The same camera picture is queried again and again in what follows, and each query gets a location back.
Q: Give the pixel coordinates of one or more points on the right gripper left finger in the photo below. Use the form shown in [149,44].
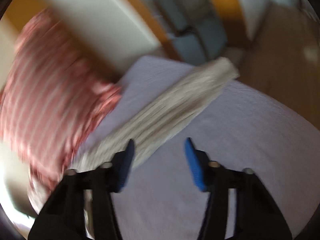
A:
[62,216]

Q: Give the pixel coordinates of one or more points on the lilac bed sheet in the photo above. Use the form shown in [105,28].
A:
[241,128]

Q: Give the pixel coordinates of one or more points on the beige cable-knit sweater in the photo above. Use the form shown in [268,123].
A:
[160,98]

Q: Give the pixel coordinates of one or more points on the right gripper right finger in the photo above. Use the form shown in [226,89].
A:
[257,215]

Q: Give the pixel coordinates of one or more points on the wooden wardrobe with shelves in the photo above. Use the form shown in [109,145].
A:
[195,31]

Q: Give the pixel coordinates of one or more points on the pink polka dot pillow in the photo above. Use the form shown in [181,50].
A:
[52,101]

